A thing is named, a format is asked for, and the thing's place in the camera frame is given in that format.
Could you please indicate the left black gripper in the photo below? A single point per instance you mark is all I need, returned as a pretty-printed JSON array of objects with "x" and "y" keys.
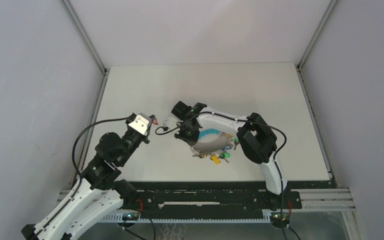
[{"x": 146, "y": 137}]

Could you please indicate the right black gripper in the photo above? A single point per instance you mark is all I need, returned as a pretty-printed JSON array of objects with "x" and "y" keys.
[{"x": 191, "y": 141}]

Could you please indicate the metal key organizer ring plate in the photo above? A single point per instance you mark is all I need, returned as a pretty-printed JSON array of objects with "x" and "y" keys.
[{"x": 214, "y": 145}]

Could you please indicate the key with red tag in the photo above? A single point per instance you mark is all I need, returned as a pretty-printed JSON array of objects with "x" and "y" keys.
[{"x": 155, "y": 121}]

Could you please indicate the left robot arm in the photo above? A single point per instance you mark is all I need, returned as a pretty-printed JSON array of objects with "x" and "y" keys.
[{"x": 97, "y": 192}]

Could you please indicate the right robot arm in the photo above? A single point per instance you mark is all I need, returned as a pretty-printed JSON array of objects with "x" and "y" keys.
[{"x": 260, "y": 143}]

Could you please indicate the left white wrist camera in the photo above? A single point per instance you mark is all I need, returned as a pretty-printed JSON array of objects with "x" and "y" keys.
[{"x": 141, "y": 124}]

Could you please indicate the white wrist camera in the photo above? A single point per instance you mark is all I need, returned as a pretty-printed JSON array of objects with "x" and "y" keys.
[
  {"x": 169, "y": 123},
  {"x": 141, "y": 124}
]

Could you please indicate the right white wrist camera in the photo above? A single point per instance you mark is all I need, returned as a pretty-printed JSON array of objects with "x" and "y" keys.
[{"x": 169, "y": 123}]

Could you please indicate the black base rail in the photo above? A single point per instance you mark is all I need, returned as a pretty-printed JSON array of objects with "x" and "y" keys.
[{"x": 211, "y": 200}]

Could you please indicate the white cable duct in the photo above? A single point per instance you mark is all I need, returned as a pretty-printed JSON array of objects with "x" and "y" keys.
[{"x": 264, "y": 217}]

